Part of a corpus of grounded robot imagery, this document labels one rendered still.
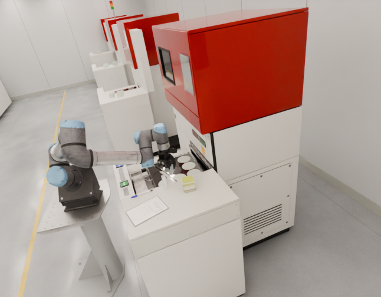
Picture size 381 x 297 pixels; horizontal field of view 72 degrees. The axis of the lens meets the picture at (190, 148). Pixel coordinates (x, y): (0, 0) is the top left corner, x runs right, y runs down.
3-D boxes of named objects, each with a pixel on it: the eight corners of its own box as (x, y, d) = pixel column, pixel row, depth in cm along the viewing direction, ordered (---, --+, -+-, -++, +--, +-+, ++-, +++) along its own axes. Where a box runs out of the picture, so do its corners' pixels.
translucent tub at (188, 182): (194, 183, 162) (192, 174, 159) (196, 190, 156) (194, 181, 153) (182, 185, 162) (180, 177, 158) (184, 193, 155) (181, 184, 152)
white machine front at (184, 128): (181, 138, 250) (173, 98, 230) (218, 184, 181) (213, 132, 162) (178, 139, 249) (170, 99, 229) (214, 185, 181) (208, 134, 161)
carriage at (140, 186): (141, 174, 201) (141, 171, 199) (153, 202, 170) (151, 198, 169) (131, 177, 199) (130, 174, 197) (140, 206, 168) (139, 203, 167)
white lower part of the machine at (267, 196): (246, 183, 307) (243, 119, 266) (294, 231, 238) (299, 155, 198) (190, 204, 290) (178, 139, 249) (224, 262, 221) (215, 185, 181)
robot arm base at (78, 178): (63, 194, 176) (55, 193, 166) (59, 172, 179) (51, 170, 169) (85, 187, 177) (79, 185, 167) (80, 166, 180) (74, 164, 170)
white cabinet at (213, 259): (197, 215, 273) (186, 148, 233) (246, 299, 192) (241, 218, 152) (137, 238, 258) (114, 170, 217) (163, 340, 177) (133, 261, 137)
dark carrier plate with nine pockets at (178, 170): (189, 153, 209) (189, 152, 208) (206, 175, 180) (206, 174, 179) (147, 167, 200) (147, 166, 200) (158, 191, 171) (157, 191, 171)
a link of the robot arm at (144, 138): (134, 148, 149) (153, 145, 149) (132, 129, 152) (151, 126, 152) (137, 151, 157) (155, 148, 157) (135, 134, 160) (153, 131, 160)
